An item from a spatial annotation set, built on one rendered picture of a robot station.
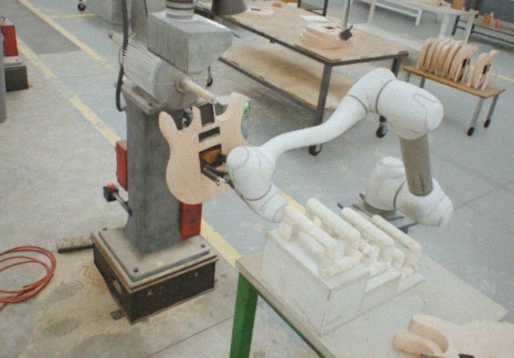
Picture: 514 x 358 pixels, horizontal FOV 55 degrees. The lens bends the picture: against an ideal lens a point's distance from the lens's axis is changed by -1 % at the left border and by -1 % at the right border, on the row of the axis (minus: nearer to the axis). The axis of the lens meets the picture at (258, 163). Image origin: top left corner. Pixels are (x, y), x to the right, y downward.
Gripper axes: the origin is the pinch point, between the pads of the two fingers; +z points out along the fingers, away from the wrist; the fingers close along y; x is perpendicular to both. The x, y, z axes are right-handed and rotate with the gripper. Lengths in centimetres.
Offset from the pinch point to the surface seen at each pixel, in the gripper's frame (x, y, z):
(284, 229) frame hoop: 10, -12, -56
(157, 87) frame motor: 19.0, -3.2, 31.9
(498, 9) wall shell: -257, 1077, 457
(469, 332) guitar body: -5, 11, -103
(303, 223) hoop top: 16, -11, -63
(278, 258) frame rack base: 1, -14, -57
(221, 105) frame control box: 2.1, 24.9, 30.5
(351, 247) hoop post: 11, -4, -74
